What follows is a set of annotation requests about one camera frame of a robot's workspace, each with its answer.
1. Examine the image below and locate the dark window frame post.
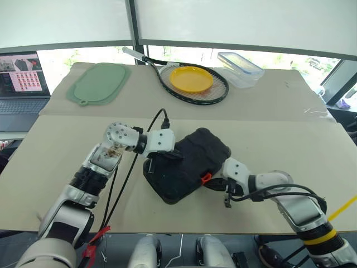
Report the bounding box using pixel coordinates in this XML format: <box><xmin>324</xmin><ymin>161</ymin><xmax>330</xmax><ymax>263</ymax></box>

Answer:
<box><xmin>124</xmin><ymin>0</ymin><xmax>150</xmax><ymax>66</ymax></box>

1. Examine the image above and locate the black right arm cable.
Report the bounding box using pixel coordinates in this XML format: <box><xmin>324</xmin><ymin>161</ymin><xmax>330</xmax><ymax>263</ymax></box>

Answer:
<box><xmin>227</xmin><ymin>183</ymin><xmax>327</xmax><ymax>209</ymax></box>

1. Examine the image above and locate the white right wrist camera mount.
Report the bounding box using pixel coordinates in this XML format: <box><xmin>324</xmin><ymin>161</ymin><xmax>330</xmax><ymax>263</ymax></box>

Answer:
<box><xmin>221</xmin><ymin>157</ymin><xmax>249</xmax><ymax>194</ymax></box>

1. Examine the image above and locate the open laptop computer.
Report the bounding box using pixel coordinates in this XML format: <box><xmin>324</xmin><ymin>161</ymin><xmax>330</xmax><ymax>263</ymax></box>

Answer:
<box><xmin>0</xmin><ymin>51</ymin><xmax>52</xmax><ymax>133</ymax></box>

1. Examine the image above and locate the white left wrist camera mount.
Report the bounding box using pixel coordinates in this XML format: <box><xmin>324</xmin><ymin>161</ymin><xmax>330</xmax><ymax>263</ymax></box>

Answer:
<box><xmin>138</xmin><ymin>128</ymin><xmax>176</xmax><ymax>159</ymax></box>

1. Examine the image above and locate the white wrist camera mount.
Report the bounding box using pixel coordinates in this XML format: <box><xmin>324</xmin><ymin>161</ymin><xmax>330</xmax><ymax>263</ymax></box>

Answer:
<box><xmin>138</xmin><ymin>128</ymin><xmax>176</xmax><ymax>159</ymax></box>
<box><xmin>221</xmin><ymin>157</ymin><xmax>249</xmax><ymax>194</ymax></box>

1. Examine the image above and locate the black shoe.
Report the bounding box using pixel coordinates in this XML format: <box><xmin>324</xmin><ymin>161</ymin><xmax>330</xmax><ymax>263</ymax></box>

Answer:
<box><xmin>256</xmin><ymin>241</ymin><xmax>294</xmax><ymax>268</ymax></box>

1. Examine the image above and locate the black plastic tool case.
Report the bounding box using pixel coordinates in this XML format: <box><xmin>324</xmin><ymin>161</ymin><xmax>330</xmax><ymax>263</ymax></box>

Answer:
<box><xmin>142</xmin><ymin>127</ymin><xmax>232</xmax><ymax>205</ymax></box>

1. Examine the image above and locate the thin white cord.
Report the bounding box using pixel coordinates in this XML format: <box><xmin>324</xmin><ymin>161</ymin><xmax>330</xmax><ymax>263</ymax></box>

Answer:
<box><xmin>164</xmin><ymin>233</ymin><xmax>184</xmax><ymax>268</ymax></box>

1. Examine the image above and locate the red tape on cable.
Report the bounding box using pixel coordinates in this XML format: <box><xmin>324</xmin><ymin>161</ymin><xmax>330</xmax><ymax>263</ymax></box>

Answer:
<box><xmin>81</xmin><ymin>224</ymin><xmax>112</xmax><ymax>261</ymax></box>

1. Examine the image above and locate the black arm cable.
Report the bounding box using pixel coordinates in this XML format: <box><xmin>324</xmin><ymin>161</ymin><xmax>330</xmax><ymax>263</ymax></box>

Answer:
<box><xmin>80</xmin><ymin>108</ymin><xmax>171</xmax><ymax>268</ymax></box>
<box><xmin>227</xmin><ymin>183</ymin><xmax>327</xmax><ymax>209</ymax></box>

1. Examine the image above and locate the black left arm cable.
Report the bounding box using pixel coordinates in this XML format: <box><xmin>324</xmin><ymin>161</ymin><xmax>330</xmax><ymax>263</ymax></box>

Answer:
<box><xmin>80</xmin><ymin>108</ymin><xmax>171</xmax><ymax>268</ymax></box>

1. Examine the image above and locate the green oval silicone mat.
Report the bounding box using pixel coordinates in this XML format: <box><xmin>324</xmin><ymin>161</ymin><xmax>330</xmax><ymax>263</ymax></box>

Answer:
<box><xmin>66</xmin><ymin>63</ymin><xmax>133</xmax><ymax>107</ymax></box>

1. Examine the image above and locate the black tennis racket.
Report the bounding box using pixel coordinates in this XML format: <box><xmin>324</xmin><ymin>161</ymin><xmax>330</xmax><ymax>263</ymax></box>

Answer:
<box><xmin>122</xmin><ymin>46</ymin><xmax>230</xmax><ymax>106</ymax></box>

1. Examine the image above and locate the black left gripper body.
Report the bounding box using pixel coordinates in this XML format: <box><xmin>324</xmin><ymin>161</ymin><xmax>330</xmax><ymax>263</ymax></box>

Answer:
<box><xmin>144</xmin><ymin>150</ymin><xmax>171</xmax><ymax>175</ymax></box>

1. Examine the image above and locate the dark monitor with black frame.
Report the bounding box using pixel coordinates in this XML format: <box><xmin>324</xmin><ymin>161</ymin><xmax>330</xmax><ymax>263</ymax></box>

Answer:
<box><xmin>320</xmin><ymin>59</ymin><xmax>357</xmax><ymax>106</ymax></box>

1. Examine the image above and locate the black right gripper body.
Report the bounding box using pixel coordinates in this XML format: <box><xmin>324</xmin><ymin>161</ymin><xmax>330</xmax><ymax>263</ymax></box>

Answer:
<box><xmin>222</xmin><ymin>178</ymin><xmax>244</xmax><ymax>209</ymax></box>

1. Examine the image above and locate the clear container with blue lid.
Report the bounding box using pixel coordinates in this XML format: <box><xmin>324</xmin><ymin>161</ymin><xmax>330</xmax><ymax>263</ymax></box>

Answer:
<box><xmin>217</xmin><ymin>51</ymin><xmax>266</xmax><ymax>89</ymax></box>

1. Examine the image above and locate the yellow plastic plate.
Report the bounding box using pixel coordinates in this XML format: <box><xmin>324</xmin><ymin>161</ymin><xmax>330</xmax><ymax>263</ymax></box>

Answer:
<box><xmin>169</xmin><ymin>66</ymin><xmax>215</xmax><ymax>93</ymax></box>

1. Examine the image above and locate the yellow zip tie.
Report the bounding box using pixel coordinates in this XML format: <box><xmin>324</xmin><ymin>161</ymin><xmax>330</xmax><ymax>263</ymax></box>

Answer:
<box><xmin>302</xmin><ymin>195</ymin><xmax>357</xmax><ymax>247</ymax></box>

